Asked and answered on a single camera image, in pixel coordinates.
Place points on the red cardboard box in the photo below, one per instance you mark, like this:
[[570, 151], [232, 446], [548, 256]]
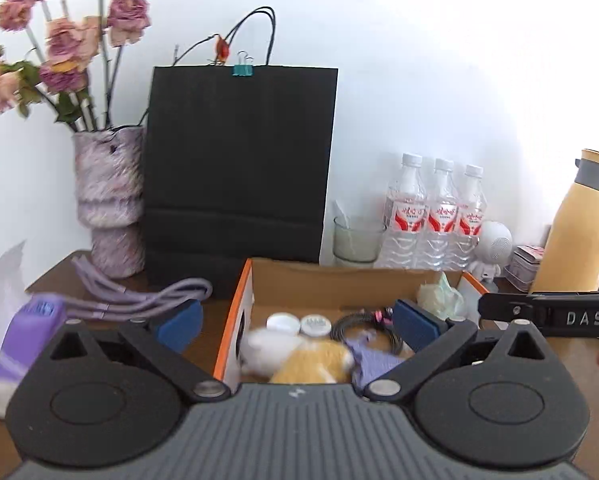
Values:
[[329, 285]]

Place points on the teal binder clip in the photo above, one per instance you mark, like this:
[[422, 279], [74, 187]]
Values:
[[243, 69]]

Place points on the white robot-shaped speaker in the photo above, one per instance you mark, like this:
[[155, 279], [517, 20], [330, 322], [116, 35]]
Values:
[[495, 240]]

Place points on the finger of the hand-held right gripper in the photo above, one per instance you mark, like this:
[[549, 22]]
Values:
[[579, 312]]

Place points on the yellow and white plush toy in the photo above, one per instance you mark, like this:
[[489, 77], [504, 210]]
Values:
[[304, 360]]

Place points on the water bottle red label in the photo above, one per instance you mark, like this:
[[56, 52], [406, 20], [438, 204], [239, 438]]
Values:
[[472, 215], [404, 220], [442, 220]]

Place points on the purple tissue pack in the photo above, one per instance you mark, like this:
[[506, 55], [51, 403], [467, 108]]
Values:
[[34, 320]]

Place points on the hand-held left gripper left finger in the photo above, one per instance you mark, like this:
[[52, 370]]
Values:
[[179, 325]]

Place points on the black paper bag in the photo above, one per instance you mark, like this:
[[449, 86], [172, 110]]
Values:
[[239, 175]]

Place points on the small red tag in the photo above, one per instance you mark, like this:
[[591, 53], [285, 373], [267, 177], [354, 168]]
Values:
[[223, 50]]

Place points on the green crumpled plastic wrap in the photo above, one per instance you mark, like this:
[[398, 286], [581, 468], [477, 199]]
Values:
[[442, 295]]

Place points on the small pink tin box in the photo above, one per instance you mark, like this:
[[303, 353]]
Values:
[[525, 267]]

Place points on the yellow thermos jug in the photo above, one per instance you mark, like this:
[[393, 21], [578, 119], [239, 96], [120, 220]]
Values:
[[574, 230]]

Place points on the dried pink flowers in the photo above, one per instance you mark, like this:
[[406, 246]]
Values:
[[61, 45]]

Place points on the clear glass cup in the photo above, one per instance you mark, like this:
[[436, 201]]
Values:
[[357, 240]]

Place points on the purple mottled vase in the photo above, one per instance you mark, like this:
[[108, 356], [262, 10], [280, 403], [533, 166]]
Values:
[[111, 195]]

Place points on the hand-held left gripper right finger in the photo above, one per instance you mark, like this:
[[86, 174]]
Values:
[[419, 325]]

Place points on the purple linen pouch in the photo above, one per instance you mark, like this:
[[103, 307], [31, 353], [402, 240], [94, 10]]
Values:
[[374, 362]]

